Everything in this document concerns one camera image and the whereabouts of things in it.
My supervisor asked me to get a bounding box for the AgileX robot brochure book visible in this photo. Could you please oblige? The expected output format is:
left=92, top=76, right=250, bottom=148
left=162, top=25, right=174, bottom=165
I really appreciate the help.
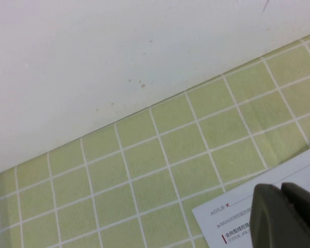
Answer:
left=192, top=147, right=310, bottom=248

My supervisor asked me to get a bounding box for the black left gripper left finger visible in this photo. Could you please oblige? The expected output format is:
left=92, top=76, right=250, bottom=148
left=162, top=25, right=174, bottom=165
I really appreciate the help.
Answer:
left=249, top=182, right=308, bottom=248

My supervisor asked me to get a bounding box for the green checked tablecloth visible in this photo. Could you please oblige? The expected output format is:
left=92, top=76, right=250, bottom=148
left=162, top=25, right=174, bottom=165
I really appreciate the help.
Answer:
left=0, top=30, right=310, bottom=248

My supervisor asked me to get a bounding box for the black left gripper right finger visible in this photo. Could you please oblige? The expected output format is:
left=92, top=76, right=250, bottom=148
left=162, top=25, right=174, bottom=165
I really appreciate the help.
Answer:
left=281, top=182, right=310, bottom=248

